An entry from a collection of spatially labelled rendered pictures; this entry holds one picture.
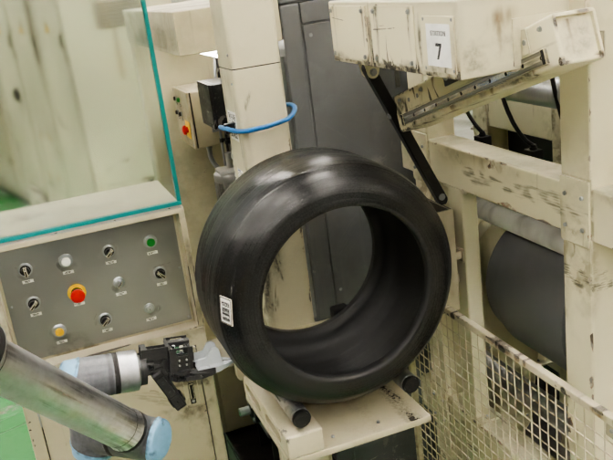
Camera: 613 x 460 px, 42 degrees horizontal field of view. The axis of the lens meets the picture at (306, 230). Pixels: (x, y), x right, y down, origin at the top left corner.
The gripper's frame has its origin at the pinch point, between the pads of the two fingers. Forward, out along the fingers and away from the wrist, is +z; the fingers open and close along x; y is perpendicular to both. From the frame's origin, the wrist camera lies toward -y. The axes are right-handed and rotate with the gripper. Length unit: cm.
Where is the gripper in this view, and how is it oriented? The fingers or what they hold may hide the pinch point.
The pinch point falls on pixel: (227, 363)
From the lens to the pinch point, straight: 188.1
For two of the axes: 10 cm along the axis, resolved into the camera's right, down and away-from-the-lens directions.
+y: -0.1, -9.6, -2.7
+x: -3.5, -2.5, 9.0
